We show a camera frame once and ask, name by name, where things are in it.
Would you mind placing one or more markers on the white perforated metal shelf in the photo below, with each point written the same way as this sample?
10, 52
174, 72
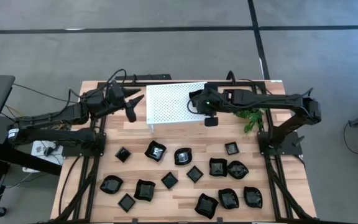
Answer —
166, 102

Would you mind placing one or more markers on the wavy square black plate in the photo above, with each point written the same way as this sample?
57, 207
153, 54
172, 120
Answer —
182, 156
144, 190
155, 151
218, 167
206, 206

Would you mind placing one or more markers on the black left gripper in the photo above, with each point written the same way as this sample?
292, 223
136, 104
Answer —
116, 95

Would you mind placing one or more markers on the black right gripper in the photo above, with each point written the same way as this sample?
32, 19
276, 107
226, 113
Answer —
213, 99

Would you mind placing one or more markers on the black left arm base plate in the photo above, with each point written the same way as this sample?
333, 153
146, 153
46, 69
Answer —
82, 149

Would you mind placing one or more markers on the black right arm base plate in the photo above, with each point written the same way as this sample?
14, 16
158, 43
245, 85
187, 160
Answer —
287, 146

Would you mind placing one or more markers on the black edge bracket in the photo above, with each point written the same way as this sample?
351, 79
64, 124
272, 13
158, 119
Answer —
134, 221
219, 221

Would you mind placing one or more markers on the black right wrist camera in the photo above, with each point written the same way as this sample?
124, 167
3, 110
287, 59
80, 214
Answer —
211, 121

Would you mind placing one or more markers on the black power bar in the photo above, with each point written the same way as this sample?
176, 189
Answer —
141, 77

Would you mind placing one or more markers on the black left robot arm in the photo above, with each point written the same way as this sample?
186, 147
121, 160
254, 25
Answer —
57, 135

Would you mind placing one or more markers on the black desk leg frame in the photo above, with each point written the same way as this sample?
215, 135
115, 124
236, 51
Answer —
17, 160

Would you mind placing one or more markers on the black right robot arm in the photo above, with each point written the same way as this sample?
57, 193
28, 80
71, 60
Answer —
269, 99

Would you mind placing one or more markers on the small square black plate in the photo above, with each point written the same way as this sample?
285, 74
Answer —
194, 174
232, 148
123, 154
169, 180
126, 202

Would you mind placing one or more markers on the black caster wheel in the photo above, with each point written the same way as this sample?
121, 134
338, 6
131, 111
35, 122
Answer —
0, 211

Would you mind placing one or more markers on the leaf shaped black plate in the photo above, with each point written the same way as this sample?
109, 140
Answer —
237, 170
111, 184
228, 198
253, 197

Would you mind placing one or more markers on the green leafy plant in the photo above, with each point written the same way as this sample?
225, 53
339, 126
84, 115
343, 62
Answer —
252, 119

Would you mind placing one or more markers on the black aluminium table frame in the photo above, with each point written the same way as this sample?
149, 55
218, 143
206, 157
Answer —
268, 121

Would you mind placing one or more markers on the white power strip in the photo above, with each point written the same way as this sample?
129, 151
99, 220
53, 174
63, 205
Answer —
39, 149

